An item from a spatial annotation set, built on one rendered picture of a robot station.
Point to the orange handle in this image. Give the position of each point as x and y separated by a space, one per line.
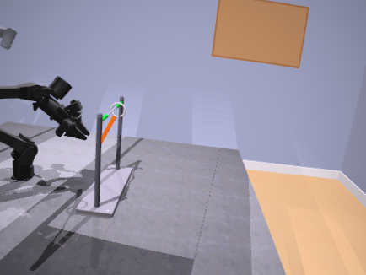
112 121

